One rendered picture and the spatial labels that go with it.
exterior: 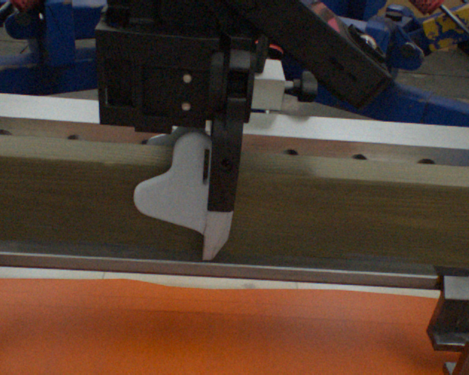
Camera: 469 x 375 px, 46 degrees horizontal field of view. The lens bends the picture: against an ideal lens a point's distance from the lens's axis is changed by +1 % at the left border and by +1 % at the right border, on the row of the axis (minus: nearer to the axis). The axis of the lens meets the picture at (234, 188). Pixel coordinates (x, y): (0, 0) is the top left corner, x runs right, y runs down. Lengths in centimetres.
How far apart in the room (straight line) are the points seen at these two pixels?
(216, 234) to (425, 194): 13
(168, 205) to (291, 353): 16
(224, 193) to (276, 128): 24
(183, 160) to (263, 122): 24
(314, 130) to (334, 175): 20
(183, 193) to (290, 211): 7
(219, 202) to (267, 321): 16
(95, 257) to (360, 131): 31
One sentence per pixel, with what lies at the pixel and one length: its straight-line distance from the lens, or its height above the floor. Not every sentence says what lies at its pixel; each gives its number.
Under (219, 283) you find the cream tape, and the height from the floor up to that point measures 95.
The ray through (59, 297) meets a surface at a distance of 47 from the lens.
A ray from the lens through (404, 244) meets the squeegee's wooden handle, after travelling 39.
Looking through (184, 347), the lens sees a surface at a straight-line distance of 42.
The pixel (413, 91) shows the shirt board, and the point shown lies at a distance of 103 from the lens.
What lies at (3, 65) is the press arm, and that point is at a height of 93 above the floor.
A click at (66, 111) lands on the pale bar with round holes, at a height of 104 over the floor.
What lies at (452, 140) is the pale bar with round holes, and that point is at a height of 104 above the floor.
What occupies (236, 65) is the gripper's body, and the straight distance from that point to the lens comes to 28.
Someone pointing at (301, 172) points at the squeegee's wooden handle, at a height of 110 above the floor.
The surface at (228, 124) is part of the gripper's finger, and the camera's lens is 29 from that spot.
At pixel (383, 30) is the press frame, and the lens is 93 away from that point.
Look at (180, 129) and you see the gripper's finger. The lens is 37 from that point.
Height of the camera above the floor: 128
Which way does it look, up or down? 33 degrees down
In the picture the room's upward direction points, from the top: 6 degrees clockwise
